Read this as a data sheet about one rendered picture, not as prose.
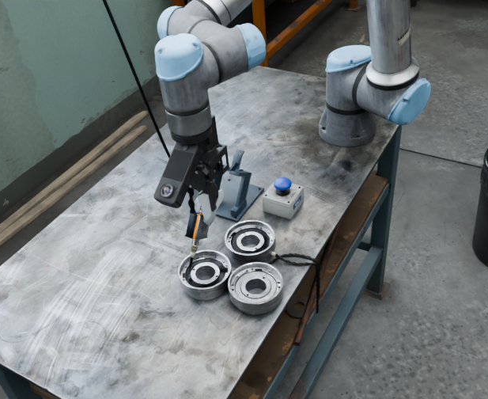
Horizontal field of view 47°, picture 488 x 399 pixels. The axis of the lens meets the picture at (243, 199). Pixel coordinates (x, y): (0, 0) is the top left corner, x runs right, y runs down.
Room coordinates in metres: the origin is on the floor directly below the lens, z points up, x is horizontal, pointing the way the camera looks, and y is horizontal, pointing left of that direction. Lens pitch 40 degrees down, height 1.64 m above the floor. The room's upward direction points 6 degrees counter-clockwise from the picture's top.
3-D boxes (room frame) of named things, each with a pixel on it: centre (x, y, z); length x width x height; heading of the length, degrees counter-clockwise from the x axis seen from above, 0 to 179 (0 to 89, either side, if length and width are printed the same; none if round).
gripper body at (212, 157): (0.83, 0.07, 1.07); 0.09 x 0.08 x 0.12; 147
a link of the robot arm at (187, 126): (0.83, 0.08, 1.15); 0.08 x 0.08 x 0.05
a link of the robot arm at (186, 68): (0.83, 0.08, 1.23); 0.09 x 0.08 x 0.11; 126
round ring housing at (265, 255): (0.84, -0.01, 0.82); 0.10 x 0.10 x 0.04
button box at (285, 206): (0.98, -0.09, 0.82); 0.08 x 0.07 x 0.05; 146
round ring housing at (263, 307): (0.72, -0.01, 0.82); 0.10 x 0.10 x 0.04
